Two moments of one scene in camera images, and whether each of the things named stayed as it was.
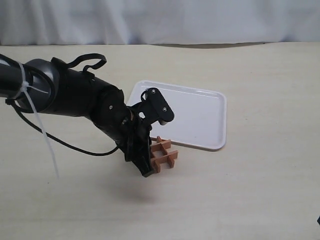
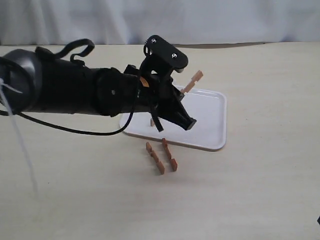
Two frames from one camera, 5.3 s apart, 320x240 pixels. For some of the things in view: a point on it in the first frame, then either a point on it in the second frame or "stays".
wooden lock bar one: (167, 144) -> (197, 75)
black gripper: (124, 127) -> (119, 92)
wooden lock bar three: (156, 166) -> (160, 165)
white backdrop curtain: (43, 22) stays
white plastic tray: (200, 116) stays
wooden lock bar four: (171, 162) -> (172, 161)
